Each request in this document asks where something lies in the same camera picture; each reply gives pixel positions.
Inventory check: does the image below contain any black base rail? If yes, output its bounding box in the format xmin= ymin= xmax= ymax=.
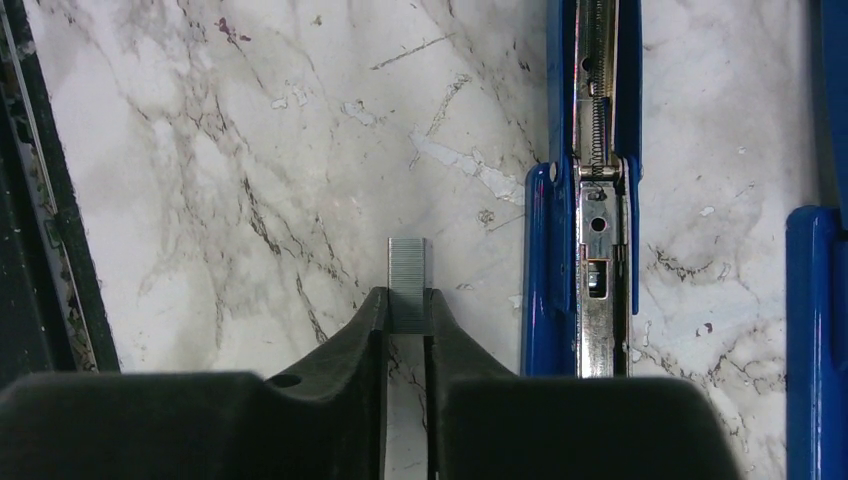
xmin=1 ymin=1 xmax=120 ymax=386

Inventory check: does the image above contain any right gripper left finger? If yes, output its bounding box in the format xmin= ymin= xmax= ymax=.
xmin=1 ymin=288 xmax=389 ymax=479

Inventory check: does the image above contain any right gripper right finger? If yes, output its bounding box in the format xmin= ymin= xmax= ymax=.
xmin=424 ymin=290 xmax=741 ymax=479

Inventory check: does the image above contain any blue stapler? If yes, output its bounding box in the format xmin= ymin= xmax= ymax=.
xmin=521 ymin=1 xmax=847 ymax=479

